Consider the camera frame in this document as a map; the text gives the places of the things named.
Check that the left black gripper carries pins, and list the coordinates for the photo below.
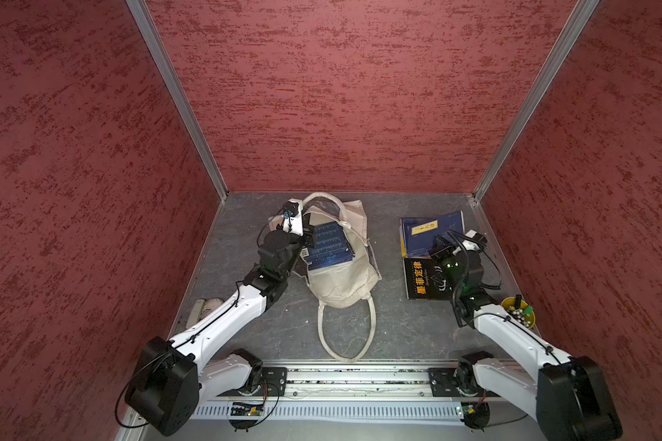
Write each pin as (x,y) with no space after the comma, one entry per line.
(308,234)

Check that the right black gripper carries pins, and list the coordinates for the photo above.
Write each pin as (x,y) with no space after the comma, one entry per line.
(438,252)

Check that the black book yellow chinese title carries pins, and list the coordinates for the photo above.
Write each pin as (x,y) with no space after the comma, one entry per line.
(427,280)

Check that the blue book white text back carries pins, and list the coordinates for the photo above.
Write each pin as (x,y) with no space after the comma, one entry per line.
(331,247)

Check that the cream canvas tote bag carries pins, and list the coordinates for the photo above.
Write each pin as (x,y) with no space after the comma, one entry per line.
(343,285)

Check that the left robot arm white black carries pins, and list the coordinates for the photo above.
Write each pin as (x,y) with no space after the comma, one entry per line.
(171,376)

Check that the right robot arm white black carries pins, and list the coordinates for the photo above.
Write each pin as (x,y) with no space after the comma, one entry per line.
(567,396)

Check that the yellow cup with batteries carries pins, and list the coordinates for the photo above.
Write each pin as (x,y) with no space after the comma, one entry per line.
(520,310)

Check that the white rolled cloth object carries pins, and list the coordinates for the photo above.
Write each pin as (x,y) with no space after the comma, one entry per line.
(201,310)

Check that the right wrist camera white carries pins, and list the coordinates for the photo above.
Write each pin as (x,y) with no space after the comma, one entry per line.
(475,241)

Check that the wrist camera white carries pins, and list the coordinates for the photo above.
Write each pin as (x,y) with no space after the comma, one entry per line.
(292,217)
(475,241)

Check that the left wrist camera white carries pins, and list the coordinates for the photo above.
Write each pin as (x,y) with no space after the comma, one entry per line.
(292,217)

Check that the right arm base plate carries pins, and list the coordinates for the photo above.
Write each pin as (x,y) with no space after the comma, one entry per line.
(450,382)

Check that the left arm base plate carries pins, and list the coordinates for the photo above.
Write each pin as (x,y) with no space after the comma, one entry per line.
(266,381)

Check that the right circuit board with wires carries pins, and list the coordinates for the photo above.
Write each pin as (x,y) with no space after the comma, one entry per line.
(476,416)

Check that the circuit board with wires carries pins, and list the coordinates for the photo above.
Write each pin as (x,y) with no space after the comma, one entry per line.
(476,416)
(245,416)

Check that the aluminium front rail frame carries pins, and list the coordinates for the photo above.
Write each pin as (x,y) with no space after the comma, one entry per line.
(375,393)

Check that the left circuit board with wires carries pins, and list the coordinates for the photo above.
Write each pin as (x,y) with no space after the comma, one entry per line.
(245,416)

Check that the left corner aluminium post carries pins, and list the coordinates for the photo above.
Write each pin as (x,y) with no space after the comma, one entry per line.
(145,23)

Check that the corner aluminium post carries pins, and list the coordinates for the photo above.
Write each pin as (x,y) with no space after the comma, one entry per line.
(145,23)
(575,23)

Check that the right corner aluminium post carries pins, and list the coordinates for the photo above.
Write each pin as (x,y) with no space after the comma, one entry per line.
(575,23)

